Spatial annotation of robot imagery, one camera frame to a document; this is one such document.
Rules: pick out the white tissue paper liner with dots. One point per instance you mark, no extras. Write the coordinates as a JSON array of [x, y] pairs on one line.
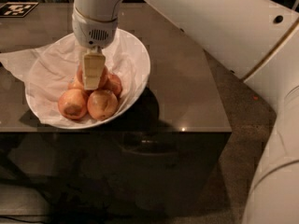
[[46, 66]]

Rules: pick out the front left yellow-red apple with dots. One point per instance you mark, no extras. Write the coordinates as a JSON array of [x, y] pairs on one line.
[[73, 104]]

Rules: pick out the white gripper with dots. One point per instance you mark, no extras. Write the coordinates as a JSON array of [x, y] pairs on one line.
[[92, 32]]

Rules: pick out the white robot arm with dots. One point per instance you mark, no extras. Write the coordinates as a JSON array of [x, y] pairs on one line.
[[259, 40]]

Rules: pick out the red apple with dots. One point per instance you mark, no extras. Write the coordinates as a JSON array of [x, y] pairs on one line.
[[104, 75], [113, 84]]

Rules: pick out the black white fiducial marker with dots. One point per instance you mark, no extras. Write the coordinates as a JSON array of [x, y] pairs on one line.
[[16, 9]]

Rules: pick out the yellow-red apple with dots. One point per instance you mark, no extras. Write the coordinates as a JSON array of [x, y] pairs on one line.
[[73, 104], [102, 104]]

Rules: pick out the white bowl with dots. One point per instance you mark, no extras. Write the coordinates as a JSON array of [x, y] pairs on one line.
[[139, 62]]

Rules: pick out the front right yellow-red apple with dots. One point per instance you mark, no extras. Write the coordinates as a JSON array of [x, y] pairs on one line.
[[102, 104]]

